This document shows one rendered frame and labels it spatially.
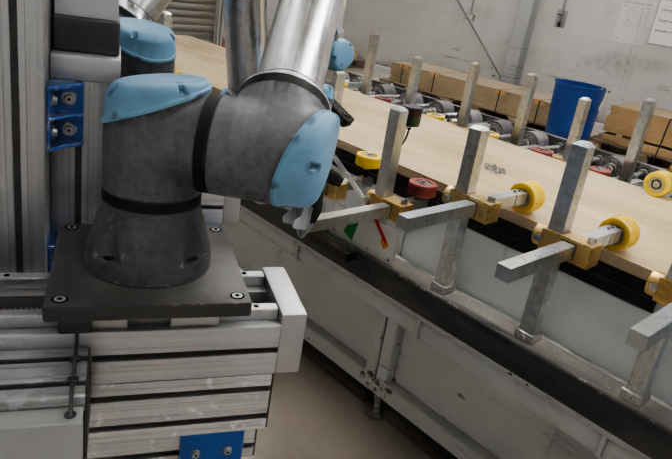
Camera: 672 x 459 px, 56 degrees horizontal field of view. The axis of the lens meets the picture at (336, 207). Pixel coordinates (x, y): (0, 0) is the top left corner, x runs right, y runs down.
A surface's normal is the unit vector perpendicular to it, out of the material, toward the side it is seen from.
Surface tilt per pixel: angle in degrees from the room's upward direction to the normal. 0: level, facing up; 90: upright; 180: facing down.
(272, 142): 62
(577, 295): 90
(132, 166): 90
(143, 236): 73
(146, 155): 92
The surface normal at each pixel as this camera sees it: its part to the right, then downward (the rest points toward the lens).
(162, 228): 0.45, 0.08
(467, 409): -0.73, 0.13
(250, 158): -0.04, 0.19
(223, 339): 0.30, 0.37
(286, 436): 0.15, -0.93
